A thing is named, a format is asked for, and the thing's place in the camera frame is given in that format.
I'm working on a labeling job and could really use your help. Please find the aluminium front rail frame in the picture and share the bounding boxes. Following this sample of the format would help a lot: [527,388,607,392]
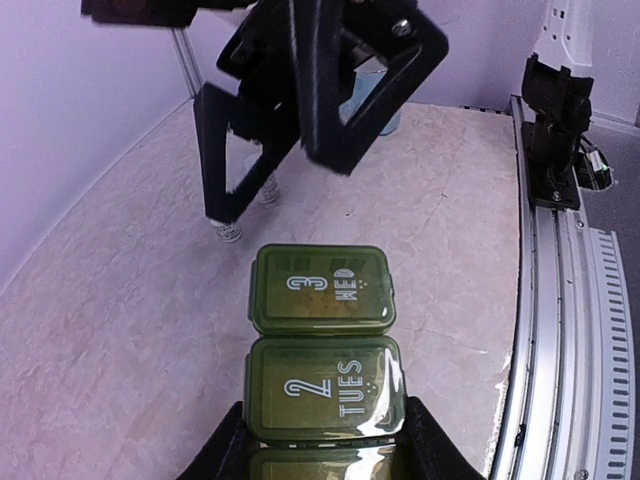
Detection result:
[461,97,639,479]

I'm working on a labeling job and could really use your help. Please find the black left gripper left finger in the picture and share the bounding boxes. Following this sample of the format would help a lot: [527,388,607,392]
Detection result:
[177,401,250,480]

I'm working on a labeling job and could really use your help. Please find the green pill organizer box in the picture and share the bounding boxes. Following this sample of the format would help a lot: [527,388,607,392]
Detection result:
[243,244,408,479]

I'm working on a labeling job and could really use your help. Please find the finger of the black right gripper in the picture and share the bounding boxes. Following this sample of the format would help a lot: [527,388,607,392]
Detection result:
[193,83,300,223]
[288,1,449,176]

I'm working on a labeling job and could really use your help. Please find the right aluminium corner post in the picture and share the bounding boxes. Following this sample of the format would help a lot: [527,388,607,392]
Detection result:
[171,29,204,98]

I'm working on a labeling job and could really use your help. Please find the light blue mug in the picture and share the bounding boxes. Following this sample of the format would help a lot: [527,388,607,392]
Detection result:
[338,65,404,150]

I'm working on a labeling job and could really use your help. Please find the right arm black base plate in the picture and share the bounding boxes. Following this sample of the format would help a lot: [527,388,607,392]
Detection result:
[521,121,613,210]

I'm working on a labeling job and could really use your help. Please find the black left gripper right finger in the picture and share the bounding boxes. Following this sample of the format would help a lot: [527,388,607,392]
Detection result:
[396,396,484,480]

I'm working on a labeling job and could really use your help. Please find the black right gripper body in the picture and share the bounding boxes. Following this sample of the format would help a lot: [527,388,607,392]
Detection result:
[215,0,391,146]

